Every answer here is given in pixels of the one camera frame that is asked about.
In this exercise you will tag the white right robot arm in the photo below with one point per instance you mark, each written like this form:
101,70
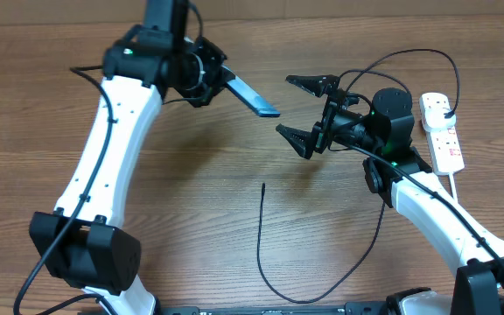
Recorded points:
396,172

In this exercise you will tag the cardboard wall panel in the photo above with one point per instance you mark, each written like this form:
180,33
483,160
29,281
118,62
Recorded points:
44,12

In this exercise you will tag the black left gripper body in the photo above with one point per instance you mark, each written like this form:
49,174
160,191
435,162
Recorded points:
200,94

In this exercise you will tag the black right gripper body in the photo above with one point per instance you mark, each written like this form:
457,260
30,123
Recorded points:
339,124

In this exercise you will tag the Samsung Galaxy smartphone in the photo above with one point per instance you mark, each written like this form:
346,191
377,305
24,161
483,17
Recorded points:
247,95

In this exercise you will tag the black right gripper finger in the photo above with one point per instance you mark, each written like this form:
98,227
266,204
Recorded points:
315,85
300,140

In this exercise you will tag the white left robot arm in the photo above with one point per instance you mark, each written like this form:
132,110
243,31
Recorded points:
82,240

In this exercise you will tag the white charger plug adapter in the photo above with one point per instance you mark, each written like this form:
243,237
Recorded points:
437,119

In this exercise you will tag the white power strip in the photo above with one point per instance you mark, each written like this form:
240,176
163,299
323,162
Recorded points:
444,146

